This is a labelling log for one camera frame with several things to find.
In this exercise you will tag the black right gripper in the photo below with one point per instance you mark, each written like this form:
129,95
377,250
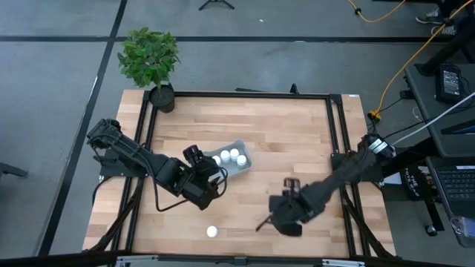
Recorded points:
289,211

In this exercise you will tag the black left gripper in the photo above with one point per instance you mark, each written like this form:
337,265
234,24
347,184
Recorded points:
200,187

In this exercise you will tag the white pill bottle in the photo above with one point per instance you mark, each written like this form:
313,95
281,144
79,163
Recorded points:
225,155
234,154
241,160
212,231
217,160

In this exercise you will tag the grey plastic basket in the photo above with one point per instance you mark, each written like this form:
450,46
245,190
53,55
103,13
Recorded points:
237,169

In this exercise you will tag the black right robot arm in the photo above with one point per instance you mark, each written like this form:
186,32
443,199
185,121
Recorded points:
345,170

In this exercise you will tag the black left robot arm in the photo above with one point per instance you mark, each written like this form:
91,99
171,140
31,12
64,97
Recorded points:
130,152

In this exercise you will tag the black plant pot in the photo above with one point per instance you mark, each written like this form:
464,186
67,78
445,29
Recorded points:
162,101

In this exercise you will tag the green leafy plant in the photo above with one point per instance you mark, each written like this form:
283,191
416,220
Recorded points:
148,55

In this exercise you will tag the black printed bag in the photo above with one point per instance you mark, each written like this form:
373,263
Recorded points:
413,183

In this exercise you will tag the black caster wheel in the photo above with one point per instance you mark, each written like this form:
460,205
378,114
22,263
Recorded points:
431,230

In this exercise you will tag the black tripod base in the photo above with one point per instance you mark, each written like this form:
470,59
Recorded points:
216,2

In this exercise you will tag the black power plug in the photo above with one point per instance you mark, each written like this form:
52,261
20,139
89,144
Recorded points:
406,94

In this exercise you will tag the black rig crossbar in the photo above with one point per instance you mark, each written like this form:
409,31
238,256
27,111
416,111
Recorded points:
55,259

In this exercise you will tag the black side desk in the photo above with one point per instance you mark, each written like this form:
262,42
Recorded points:
426,107

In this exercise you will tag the black laptop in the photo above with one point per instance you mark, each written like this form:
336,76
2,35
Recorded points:
456,181

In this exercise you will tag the dark grey furniture foot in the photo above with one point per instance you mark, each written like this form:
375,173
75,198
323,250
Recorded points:
11,170

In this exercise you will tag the black power adapter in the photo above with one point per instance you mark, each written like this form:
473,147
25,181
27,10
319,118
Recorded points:
449,83

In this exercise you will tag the person's shoe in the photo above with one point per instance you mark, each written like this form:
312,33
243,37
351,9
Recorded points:
428,17
445,30

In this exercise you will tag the silver bracket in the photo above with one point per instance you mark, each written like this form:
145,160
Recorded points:
137,259
343,263

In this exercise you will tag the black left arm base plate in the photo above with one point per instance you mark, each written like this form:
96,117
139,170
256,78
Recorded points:
111,171

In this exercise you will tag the black aluminium table frame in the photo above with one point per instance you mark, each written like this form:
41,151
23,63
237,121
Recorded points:
335,130

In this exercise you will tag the black table camera mount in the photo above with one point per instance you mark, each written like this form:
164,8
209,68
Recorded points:
294,90

